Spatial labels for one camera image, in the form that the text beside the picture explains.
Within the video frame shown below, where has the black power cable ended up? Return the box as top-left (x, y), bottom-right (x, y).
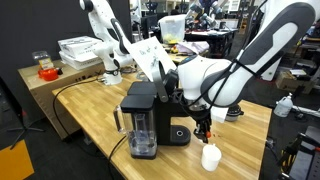
top-left (52, 77), bottom-right (101, 141)

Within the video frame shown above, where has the black tripod clamp stand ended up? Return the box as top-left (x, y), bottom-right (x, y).
top-left (277, 126), bottom-right (320, 180)

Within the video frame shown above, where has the whiteboard sign on stand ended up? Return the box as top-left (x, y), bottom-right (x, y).
top-left (125, 37), bottom-right (176, 81)

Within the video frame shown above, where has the black coffee machine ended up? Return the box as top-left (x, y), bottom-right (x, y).
top-left (113, 70), bottom-right (191, 159)

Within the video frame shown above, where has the white mug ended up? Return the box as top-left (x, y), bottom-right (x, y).
top-left (201, 144), bottom-right (222, 171)

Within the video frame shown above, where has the white cardboard boxes stack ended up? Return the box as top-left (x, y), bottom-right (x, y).
top-left (58, 36), bottom-right (102, 70)

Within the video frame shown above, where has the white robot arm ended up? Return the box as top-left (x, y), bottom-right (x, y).
top-left (79, 0), bottom-right (320, 145)

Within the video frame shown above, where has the orange plastic container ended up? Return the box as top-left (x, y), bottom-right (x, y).
top-left (38, 68), bottom-right (63, 81)

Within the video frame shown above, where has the white jug bottle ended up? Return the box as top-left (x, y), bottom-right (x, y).
top-left (274, 93), bottom-right (293, 117)

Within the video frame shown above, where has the orange white coffee pod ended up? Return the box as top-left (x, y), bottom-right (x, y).
top-left (206, 131), bottom-right (212, 138)

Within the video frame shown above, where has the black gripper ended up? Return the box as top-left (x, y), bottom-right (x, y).
top-left (194, 112), bottom-right (212, 143)

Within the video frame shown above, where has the brown cardboard box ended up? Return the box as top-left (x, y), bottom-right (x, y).
top-left (18, 60), bottom-right (104, 140)

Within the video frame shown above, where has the clear plastic storage bin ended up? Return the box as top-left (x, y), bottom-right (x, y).
top-left (158, 14), bottom-right (185, 44)

